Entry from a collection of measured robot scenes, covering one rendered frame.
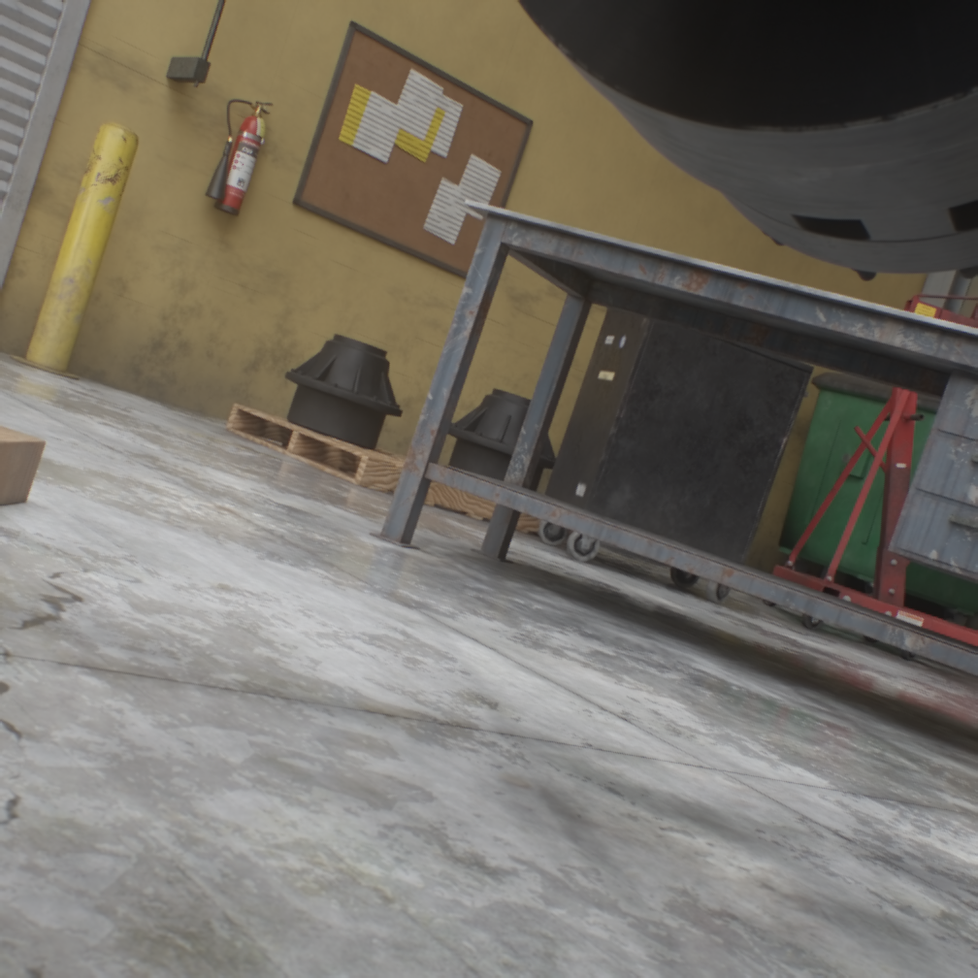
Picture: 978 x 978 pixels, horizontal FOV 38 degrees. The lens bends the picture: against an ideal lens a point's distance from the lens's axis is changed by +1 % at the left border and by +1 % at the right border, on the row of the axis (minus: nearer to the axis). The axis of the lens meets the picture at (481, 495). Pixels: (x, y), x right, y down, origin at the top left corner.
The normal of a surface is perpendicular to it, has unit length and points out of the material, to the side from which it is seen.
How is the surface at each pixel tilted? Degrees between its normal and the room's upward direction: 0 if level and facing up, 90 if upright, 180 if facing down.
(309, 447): 90
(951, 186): 151
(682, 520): 90
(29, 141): 90
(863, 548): 94
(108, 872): 0
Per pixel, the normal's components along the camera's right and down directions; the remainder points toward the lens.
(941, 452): -0.41, -0.10
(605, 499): 0.28, 0.14
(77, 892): 0.32, -0.95
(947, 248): 0.06, 0.99
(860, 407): -0.76, -0.16
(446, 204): 0.59, 0.23
